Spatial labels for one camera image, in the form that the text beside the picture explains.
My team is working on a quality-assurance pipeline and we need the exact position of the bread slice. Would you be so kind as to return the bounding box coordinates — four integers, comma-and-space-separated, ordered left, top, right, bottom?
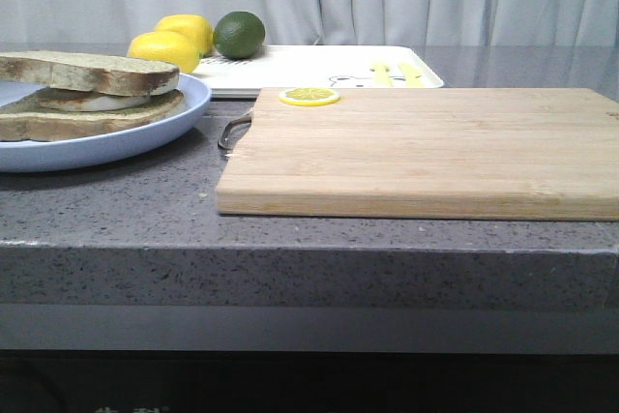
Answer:
1, 50, 180, 97
1, 89, 185, 142

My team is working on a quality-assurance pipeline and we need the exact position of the light blue plate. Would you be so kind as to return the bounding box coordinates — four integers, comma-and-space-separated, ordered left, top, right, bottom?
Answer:
1, 74, 212, 173

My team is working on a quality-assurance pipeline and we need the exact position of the white rectangular tray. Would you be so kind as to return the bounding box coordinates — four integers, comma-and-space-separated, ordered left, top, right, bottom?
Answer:
192, 45, 444, 99

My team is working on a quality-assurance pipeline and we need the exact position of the lemon slice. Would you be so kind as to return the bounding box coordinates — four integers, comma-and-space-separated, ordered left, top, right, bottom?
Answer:
279, 87, 340, 106

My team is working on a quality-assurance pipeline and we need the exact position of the left yellow utensil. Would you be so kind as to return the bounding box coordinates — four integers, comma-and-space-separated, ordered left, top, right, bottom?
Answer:
370, 60, 394, 88

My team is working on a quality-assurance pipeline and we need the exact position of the green lime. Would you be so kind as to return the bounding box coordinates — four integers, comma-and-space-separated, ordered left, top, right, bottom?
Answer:
213, 11, 266, 60

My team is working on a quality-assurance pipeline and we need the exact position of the wooden cutting board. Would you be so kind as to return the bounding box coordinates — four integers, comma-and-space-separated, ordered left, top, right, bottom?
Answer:
216, 88, 618, 221

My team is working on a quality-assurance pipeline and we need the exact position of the rear yellow lemon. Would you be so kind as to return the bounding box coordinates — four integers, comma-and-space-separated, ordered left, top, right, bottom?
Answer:
154, 14, 213, 57

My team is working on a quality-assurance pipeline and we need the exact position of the yellow lemon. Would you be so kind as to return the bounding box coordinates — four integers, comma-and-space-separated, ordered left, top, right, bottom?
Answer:
154, 14, 213, 57
127, 31, 201, 74

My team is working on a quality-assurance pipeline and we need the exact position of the front yellow lemon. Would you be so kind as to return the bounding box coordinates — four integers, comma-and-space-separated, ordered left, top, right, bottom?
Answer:
127, 31, 201, 74

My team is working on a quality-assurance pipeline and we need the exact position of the fried egg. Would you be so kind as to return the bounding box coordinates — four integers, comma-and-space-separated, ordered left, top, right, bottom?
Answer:
36, 88, 150, 112

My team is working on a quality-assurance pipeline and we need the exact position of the metal cutting board handle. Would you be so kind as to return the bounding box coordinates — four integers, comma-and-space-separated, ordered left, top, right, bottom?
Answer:
218, 110, 253, 152

